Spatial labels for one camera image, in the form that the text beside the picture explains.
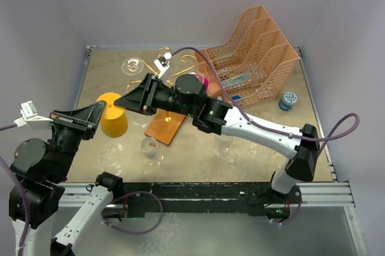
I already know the gold wire wine glass rack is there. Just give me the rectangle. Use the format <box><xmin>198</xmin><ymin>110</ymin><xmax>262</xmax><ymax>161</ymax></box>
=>
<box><xmin>126</xmin><ymin>47</ymin><xmax>199</xmax><ymax>148</ymax></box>

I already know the pink plastic wine glass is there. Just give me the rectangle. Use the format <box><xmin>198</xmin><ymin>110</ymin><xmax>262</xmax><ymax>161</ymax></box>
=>
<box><xmin>193</xmin><ymin>72</ymin><xmax>209</xmax><ymax>95</ymax></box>

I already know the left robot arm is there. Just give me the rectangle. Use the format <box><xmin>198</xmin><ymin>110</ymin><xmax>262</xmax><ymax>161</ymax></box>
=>
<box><xmin>8</xmin><ymin>100</ymin><xmax>124</xmax><ymax>255</ymax></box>

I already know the orange plastic file organizer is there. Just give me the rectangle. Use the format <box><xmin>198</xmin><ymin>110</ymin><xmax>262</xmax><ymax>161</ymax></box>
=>
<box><xmin>194</xmin><ymin>6</ymin><xmax>300</xmax><ymax>107</ymax></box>

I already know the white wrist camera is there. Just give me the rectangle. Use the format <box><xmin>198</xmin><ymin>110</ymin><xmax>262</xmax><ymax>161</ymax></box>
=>
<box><xmin>13</xmin><ymin>101</ymin><xmax>53</xmax><ymax>130</ymax></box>
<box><xmin>153</xmin><ymin>52</ymin><xmax>172</xmax><ymax>81</ymax></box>

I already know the yellow plastic wine glass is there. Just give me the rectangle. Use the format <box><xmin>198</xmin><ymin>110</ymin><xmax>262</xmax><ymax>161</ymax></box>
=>
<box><xmin>97</xmin><ymin>93</ymin><xmax>128</xmax><ymax>138</ymax></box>

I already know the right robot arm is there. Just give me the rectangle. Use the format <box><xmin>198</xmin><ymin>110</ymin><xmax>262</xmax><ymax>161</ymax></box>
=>
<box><xmin>114</xmin><ymin>73</ymin><xmax>319</xmax><ymax>203</ymax></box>

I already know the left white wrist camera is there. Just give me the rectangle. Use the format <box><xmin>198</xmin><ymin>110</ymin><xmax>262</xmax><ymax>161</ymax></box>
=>
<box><xmin>13</xmin><ymin>101</ymin><xmax>53</xmax><ymax>130</ymax></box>

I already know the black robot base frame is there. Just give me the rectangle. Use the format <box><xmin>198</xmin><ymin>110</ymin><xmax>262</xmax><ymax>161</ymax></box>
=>
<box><xmin>99</xmin><ymin>173</ymin><xmax>304</xmax><ymax>219</ymax></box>

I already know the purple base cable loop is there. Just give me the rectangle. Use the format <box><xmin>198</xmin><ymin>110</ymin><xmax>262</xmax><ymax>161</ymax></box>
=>
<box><xmin>100</xmin><ymin>191</ymin><xmax>163</xmax><ymax>234</ymax></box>

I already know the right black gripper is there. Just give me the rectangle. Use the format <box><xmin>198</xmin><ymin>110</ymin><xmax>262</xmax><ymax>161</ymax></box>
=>
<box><xmin>114</xmin><ymin>73</ymin><xmax>196</xmax><ymax>117</ymax></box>

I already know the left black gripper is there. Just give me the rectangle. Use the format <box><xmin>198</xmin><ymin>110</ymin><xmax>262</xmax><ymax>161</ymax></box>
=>
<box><xmin>48</xmin><ymin>99</ymin><xmax>106</xmax><ymax>178</ymax></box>

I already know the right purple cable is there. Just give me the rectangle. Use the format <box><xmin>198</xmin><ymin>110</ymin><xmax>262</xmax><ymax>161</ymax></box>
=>
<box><xmin>171</xmin><ymin>47</ymin><xmax>360</xmax><ymax>142</ymax></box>

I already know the blue white round tin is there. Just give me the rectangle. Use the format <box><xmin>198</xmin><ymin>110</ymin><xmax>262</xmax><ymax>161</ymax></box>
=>
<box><xmin>279</xmin><ymin>92</ymin><xmax>298</xmax><ymax>111</ymax></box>

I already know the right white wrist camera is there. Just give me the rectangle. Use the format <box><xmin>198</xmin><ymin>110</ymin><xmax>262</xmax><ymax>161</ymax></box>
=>
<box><xmin>153</xmin><ymin>52</ymin><xmax>172</xmax><ymax>81</ymax></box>

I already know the clear wine glass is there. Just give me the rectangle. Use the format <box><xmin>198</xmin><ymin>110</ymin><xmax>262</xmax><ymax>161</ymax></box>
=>
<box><xmin>212</xmin><ymin>135</ymin><xmax>233</xmax><ymax>159</ymax></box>
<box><xmin>141</xmin><ymin>137</ymin><xmax>164</xmax><ymax>168</ymax></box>
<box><xmin>122</xmin><ymin>58</ymin><xmax>144</xmax><ymax>76</ymax></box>

